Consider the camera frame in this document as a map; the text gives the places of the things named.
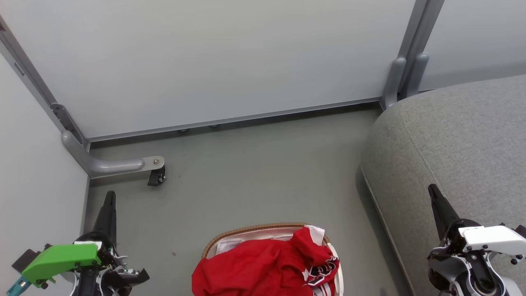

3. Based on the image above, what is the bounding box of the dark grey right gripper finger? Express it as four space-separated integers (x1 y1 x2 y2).
428 184 461 241

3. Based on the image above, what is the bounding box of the black caster wheel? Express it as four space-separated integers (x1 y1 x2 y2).
147 166 166 187

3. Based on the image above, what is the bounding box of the grey fabric sofa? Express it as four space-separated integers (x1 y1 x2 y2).
360 74 526 296

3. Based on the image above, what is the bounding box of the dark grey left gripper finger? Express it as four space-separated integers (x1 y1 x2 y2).
92 190 118 247

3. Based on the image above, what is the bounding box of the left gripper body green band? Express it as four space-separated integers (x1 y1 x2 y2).
12 231 150 296

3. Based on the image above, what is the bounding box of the grey metal partition foot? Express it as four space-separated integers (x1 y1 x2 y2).
62 131 166 179

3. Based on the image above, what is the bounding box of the grey metal partition corner post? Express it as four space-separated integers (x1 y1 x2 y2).
0 16 89 148

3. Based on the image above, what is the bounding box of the white fabric laundry basket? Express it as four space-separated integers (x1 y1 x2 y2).
208 227 345 296

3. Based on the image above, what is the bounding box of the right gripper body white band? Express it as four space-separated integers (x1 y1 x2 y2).
442 220 526 264

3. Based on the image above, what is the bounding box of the teal cable connector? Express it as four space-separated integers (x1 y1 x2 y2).
6 276 31 296

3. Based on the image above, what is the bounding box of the red and white garment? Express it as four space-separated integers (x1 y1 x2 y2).
191 225 341 296

